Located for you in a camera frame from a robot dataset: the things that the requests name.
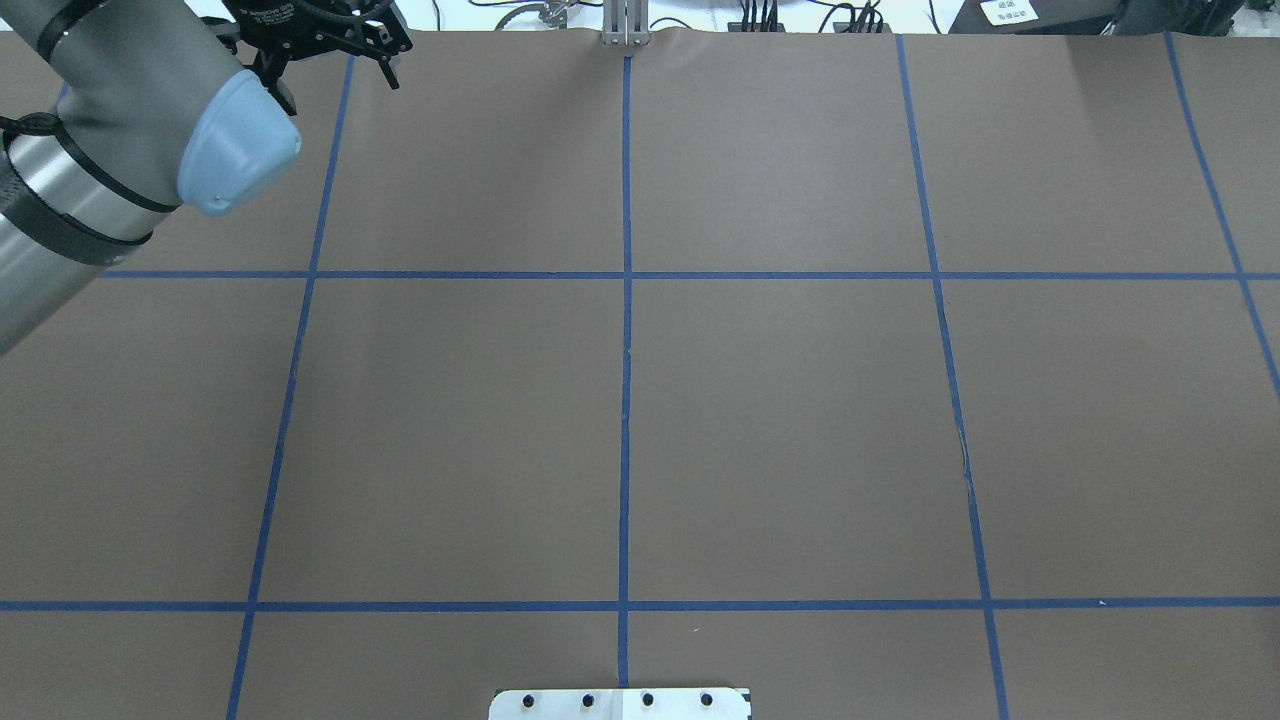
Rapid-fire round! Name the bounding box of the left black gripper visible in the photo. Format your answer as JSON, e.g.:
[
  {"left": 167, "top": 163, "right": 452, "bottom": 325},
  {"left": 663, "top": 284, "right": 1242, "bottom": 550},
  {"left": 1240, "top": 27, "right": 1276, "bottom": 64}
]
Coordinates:
[{"left": 221, "top": 1, "right": 413, "bottom": 117}]

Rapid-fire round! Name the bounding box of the brown table mat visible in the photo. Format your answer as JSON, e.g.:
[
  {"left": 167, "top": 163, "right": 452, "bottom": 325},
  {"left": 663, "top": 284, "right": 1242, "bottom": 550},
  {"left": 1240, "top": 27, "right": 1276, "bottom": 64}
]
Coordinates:
[{"left": 3, "top": 29, "right": 1279, "bottom": 719}]

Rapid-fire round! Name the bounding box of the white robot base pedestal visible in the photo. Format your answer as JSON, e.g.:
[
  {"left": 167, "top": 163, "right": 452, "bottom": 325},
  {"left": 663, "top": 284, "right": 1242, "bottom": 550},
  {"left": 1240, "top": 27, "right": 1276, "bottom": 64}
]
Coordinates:
[{"left": 488, "top": 687, "right": 753, "bottom": 719}]

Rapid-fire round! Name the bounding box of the aluminium frame post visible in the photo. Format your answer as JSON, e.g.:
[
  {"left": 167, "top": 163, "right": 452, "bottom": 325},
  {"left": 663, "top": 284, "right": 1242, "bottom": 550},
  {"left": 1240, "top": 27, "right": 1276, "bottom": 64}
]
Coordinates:
[{"left": 600, "top": 0, "right": 652, "bottom": 47}]

